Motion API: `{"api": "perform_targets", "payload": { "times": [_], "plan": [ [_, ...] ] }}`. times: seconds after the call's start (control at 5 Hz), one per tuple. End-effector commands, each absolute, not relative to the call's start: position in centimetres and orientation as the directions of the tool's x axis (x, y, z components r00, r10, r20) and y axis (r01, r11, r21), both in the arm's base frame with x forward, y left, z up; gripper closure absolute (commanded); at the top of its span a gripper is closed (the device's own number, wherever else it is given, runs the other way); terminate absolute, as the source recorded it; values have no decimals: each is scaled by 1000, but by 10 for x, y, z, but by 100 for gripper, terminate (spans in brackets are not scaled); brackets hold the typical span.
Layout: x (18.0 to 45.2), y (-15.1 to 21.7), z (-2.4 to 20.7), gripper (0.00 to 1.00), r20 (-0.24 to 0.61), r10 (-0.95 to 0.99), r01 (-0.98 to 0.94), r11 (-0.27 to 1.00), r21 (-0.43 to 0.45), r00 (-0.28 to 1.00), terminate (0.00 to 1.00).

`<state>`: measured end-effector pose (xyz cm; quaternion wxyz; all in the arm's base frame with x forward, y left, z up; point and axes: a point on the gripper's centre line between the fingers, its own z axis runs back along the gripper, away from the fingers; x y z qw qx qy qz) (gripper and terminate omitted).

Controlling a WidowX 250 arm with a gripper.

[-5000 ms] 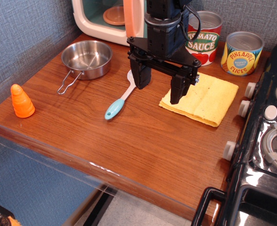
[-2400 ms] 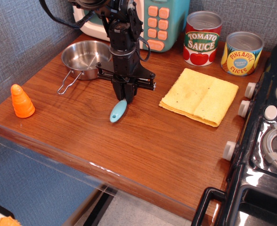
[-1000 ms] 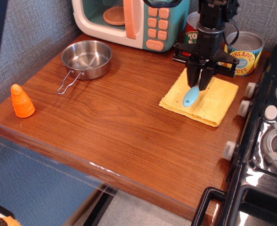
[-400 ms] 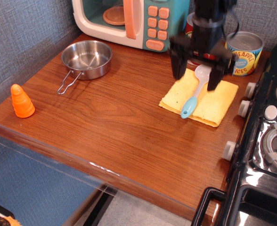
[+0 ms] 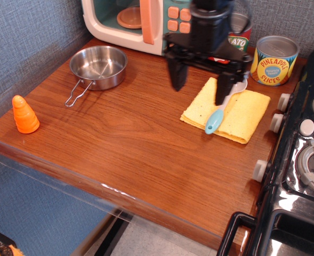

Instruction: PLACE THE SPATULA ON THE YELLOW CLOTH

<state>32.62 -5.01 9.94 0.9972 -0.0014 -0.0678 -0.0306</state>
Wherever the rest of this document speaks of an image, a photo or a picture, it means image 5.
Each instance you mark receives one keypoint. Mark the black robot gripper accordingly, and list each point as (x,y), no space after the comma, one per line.
(206,47)

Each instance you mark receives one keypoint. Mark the white spatula with teal handle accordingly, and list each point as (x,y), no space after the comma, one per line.
(216,118)

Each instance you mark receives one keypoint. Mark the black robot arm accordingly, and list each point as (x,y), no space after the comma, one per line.
(213,4)

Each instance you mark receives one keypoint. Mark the folded yellow cloth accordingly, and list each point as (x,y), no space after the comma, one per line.
(241,115)

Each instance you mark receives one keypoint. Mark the tomato sauce can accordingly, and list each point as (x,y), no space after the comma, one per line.
(241,27)

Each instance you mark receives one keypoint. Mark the pineapple slices can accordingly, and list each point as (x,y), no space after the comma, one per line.
(274,60)

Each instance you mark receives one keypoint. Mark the toy microwave oven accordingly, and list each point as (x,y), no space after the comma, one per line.
(157,17)

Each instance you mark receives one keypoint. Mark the orange plate inside microwave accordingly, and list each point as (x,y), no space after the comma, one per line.
(130,18)

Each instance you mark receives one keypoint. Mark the small steel pan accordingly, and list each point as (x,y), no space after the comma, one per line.
(97,68)

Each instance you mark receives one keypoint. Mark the black toy stove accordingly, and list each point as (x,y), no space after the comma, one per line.
(284,223)

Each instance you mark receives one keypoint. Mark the orange toy carrot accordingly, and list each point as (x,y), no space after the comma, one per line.
(25,118)

